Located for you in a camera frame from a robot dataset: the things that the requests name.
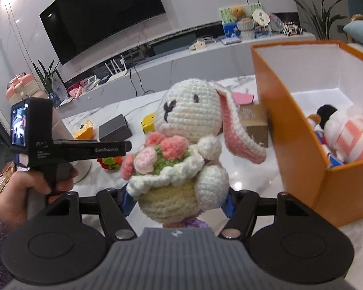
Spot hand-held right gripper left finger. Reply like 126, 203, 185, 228
47, 184, 137, 240

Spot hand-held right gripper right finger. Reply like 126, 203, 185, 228
218, 190, 313, 239

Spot orange cardboard box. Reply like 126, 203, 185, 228
250, 39, 363, 229

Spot white crochet bunny with bouquet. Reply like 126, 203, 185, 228
120, 79, 267, 229

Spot person's left hand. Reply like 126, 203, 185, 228
0, 168, 79, 234

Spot red green crochet flower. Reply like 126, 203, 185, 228
97, 156, 123, 173

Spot orange peel shaped toy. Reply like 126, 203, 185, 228
73, 120, 94, 140

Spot pink white storage cases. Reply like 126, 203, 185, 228
5, 72, 39, 102

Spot small green potted plant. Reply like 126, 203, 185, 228
33, 59, 63, 108

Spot dark grey flat box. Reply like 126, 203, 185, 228
98, 114, 132, 143

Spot yellow tape measure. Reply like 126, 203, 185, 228
141, 112, 157, 134

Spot brown cardboard box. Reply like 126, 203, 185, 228
238, 103, 270, 148

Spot white router with antennas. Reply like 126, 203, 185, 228
104, 54, 128, 83

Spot pink paper card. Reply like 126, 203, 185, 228
232, 92, 255, 105

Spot blue white small packet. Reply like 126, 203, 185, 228
326, 153, 345, 168

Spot white pink striped plush toy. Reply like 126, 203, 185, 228
307, 104, 363, 166

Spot white television cabinet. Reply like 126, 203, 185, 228
59, 21, 317, 105

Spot black white toy vehicle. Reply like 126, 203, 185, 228
282, 21, 305, 36

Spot tall green potted plant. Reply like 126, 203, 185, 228
288, 0, 349, 40

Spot light teal cushion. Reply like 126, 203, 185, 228
343, 21, 363, 52

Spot white photo frame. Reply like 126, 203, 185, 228
53, 69, 69, 101

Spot black power cable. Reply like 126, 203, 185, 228
129, 62, 155, 96

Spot black wall television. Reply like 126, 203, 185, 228
39, 0, 167, 66

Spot white charger with cable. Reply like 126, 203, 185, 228
189, 36, 219, 51

